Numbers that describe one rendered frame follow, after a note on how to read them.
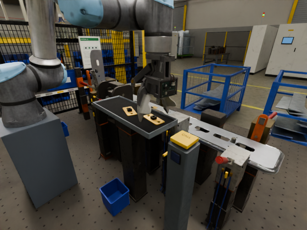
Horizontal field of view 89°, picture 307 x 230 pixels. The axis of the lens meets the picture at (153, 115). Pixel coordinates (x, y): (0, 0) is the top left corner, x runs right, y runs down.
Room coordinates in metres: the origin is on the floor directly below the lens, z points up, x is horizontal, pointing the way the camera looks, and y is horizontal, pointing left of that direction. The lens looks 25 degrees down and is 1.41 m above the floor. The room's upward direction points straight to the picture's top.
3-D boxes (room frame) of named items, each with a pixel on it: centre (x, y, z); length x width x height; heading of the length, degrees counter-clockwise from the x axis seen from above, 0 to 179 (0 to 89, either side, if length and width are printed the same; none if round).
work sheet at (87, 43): (1.76, 0.65, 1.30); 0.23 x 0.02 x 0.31; 134
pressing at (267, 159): (0.95, -0.01, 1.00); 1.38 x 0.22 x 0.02; 44
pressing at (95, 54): (1.49, 0.51, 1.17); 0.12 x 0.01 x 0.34; 134
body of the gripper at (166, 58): (0.47, -0.02, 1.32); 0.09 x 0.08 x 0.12; 37
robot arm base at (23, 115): (0.61, 0.56, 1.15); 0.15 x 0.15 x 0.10
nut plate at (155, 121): (0.49, 0.00, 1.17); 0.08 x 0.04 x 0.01; 37
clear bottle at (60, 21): (1.69, 0.86, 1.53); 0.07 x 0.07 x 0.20
